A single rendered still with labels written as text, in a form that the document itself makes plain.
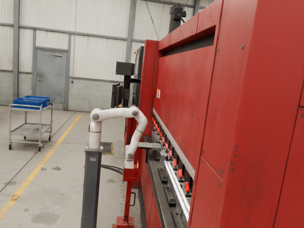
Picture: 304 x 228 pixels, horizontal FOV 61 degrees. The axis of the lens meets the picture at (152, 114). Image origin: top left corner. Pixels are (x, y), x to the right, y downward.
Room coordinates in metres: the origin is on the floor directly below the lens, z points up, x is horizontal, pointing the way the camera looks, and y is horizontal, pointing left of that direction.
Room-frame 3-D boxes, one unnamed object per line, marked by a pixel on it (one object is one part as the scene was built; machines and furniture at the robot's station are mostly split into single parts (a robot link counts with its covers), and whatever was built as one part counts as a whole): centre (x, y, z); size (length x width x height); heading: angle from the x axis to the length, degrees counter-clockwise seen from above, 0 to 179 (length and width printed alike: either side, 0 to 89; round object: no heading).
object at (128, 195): (2.73, 0.17, 0.39); 0.05 x 0.05 x 0.54; 8
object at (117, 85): (4.11, 0.59, 1.42); 0.45 x 0.12 x 0.36; 179
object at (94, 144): (2.62, 0.57, 1.09); 0.19 x 0.19 x 0.18
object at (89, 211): (2.62, 0.57, 0.50); 0.18 x 0.18 x 1.00; 8
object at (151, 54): (3.96, -0.21, 1.15); 0.85 x 0.25 x 2.30; 97
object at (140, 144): (2.95, 0.00, 1.00); 0.26 x 0.18 x 0.01; 97
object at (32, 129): (5.32, 2.53, 0.47); 0.90 x 0.66 x 0.95; 8
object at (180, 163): (1.81, -0.29, 1.18); 0.15 x 0.09 x 0.17; 7
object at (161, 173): (2.36, -0.17, 0.89); 0.30 x 0.05 x 0.03; 7
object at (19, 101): (5.15, 2.52, 0.92); 0.50 x 0.36 x 0.18; 98
